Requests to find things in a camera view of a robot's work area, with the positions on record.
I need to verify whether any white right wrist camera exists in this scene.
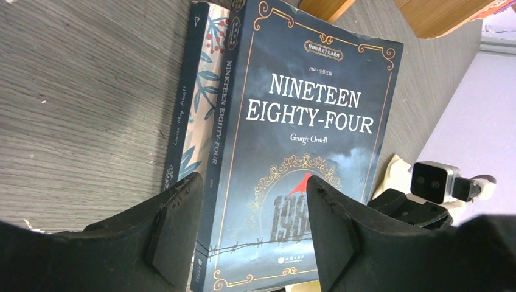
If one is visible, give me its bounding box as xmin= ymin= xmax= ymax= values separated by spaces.
xmin=406 ymin=161 xmax=497 ymax=220

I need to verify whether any wooden book rack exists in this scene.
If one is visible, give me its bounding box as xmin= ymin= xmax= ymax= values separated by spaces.
xmin=298 ymin=0 xmax=495 ymax=40

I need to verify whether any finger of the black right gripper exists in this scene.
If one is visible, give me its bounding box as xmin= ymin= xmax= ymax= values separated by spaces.
xmin=367 ymin=189 xmax=453 ymax=230

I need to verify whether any blue Nineteen Eighty-Four book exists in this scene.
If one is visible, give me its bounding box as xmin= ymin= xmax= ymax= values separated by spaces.
xmin=190 ymin=1 xmax=404 ymax=291

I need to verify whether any floral Louisa May Alcott book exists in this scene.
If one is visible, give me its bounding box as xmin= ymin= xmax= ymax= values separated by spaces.
xmin=161 ymin=1 xmax=229 ymax=191

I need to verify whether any orange 78-Storey Treehouse book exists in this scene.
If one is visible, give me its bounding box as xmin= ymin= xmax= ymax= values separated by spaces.
xmin=470 ymin=0 xmax=515 ymax=21

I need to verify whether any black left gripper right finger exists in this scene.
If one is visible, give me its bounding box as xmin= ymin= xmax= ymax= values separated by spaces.
xmin=307 ymin=176 xmax=515 ymax=291

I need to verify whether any cream cloth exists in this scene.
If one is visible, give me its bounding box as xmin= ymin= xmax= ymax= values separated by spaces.
xmin=370 ymin=154 xmax=412 ymax=200

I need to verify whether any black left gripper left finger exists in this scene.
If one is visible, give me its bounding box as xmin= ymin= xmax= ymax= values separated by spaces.
xmin=1 ymin=172 xmax=203 ymax=291

